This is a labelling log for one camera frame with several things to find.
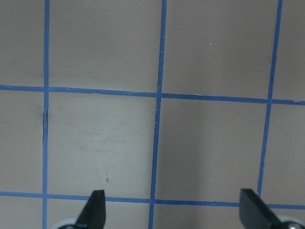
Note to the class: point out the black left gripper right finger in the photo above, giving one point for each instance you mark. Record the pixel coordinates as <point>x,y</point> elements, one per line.
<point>254,213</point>

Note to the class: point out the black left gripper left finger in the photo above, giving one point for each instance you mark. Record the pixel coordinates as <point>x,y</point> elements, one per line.
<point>93,214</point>

